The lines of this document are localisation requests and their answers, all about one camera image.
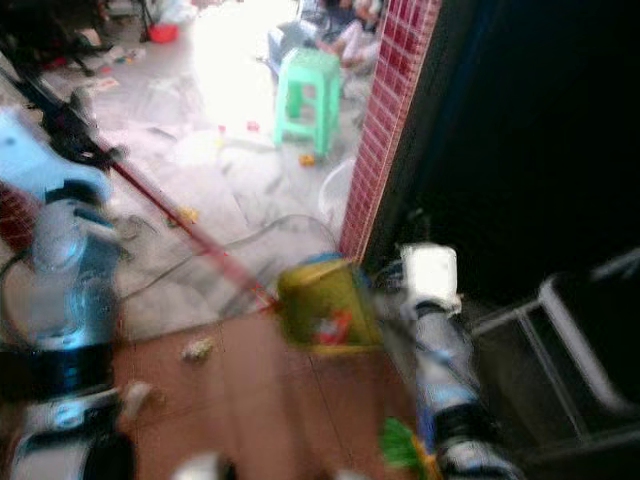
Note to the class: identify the crumpled paper scrap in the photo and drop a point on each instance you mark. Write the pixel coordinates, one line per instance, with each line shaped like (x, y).
(197, 348)

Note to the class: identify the seated person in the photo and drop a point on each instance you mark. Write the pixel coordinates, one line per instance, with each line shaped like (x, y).
(335, 35)

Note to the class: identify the red tiled pillar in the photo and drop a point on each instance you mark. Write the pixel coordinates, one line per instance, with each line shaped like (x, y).
(395, 120)

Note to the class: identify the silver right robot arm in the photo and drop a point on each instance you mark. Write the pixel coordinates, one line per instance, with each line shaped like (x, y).
(452, 385)

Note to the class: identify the white robot leg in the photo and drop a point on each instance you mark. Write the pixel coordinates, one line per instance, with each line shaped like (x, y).
(206, 466)

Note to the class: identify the red bowl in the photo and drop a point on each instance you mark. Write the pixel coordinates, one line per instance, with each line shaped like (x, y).
(163, 33)

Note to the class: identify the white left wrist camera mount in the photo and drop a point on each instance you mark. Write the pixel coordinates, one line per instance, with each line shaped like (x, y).
(40, 160)

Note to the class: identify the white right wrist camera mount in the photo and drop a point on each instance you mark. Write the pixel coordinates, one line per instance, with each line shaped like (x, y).
(430, 272)

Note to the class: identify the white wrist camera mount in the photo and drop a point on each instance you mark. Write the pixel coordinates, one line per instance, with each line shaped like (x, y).
(40, 160)
(430, 272)

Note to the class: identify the small red litter piece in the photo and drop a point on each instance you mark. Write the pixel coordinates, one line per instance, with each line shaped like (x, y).
(252, 127)

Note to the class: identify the green plastic stool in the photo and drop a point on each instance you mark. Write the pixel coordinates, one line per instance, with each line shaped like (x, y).
(310, 95)

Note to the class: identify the dark furniture frame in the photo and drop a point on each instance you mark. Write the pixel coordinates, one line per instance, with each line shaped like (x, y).
(50, 40)

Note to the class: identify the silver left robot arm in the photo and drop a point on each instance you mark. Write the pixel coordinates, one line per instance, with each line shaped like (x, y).
(60, 285)

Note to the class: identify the black metal rack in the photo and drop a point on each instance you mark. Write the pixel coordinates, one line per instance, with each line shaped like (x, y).
(560, 340)

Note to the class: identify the small yellow litter piece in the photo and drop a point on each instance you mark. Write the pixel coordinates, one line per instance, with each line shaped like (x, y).
(306, 159)

